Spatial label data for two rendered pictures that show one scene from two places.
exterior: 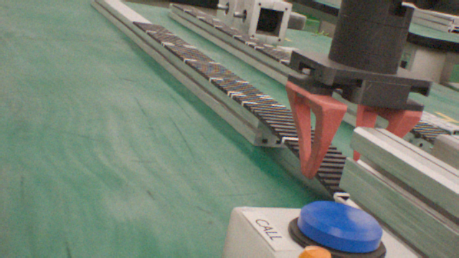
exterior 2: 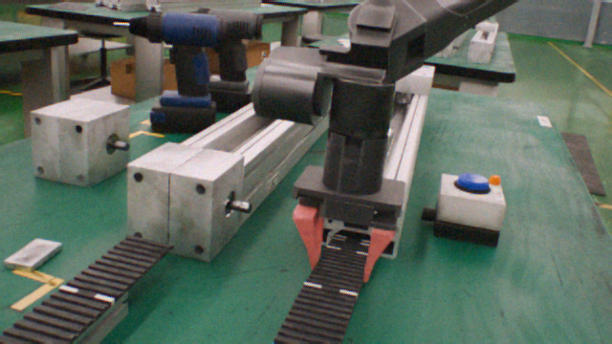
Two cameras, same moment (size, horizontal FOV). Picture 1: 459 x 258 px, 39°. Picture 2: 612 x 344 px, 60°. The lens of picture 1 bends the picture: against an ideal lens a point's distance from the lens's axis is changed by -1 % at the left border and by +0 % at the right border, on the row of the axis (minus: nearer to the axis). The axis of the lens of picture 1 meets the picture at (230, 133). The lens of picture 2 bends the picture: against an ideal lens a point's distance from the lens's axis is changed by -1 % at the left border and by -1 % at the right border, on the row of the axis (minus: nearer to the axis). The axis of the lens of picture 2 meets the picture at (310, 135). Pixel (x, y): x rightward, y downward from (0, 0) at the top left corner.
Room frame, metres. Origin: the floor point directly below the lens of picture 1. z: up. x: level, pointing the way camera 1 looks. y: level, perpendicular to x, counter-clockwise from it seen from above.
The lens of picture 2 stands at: (0.93, 0.17, 1.08)
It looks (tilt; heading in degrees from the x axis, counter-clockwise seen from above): 17 degrees down; 218
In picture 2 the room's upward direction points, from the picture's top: 5 degrees clockwise
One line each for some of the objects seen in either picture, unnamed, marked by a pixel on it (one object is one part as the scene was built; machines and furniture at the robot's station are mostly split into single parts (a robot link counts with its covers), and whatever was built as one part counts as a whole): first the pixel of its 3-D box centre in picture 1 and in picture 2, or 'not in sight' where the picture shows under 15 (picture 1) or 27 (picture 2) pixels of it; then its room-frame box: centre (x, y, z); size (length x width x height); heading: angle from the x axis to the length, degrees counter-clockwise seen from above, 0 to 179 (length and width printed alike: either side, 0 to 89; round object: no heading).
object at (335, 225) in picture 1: (338, 233); (472, 184); (0.29, -0.06, 0.84); 0.04 x 0.04 x 0.02
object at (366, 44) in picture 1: (368, 42); (354, 165); (0.52, -0.09, 0.91); 0.10 x 0.07 x 0.07; 116
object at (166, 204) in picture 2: not in sight; (197, 200); (0.57, -0.27, 0.83); 0.12 x 0.09 x 0.10; 115
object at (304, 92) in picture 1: (333, 125); (358, 235); (0.52, -0.08, 0.84); 0.07 x 0.07 x 0.09; 26
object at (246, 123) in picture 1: (152, 39); not in sight; (1.07, 0.16, 0.79); 0.96 x 0.04 x 0.03; 25
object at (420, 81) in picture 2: not in sight; (406, 82); (-0.14, -0.40, 0.87); 0.16 x 0.11 x 0.07; 25
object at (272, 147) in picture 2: not in sight; (294, 116); (0.17, -0.47, 0.82); 0.80 x 0.10 x 0.09; 25
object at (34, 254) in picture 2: not in sight; (33, 254); (0.72, -0.34, 0.78); 0.05 x 0.03 x 0.01; 29
